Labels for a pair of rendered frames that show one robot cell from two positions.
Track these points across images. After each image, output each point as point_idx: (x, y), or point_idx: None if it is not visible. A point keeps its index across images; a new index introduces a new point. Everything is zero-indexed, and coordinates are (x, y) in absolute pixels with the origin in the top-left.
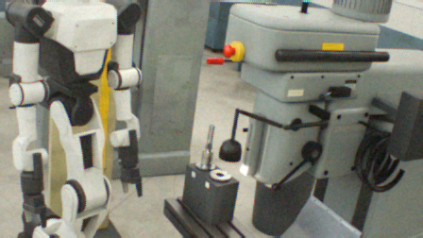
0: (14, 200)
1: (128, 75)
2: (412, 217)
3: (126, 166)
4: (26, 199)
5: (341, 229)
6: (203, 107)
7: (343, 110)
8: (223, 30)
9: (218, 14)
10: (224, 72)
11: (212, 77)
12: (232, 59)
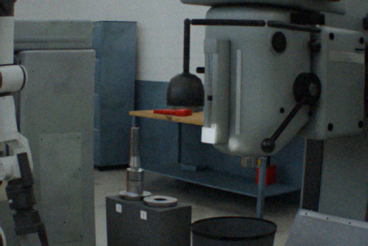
0: None
1: (10, 71)
2: None
3: (20, 210)
4: None
5: (353, 233)
6: (101, 223)
7: (334, 29)
8: (108, 141)
9: (100, 122)
10: (117, 188)
11: (106, 195)
12: None
